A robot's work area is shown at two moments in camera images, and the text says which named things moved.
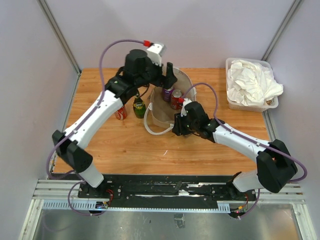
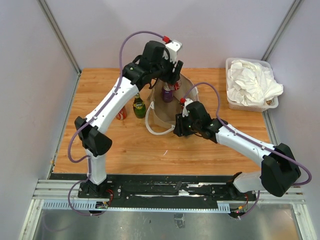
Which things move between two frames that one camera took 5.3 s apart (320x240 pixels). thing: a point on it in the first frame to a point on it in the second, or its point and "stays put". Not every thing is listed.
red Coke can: [174, 101] to [176, 86]
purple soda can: [167, 94] stays put
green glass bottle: [139, 107] stays put
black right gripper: [178, 129] stays put
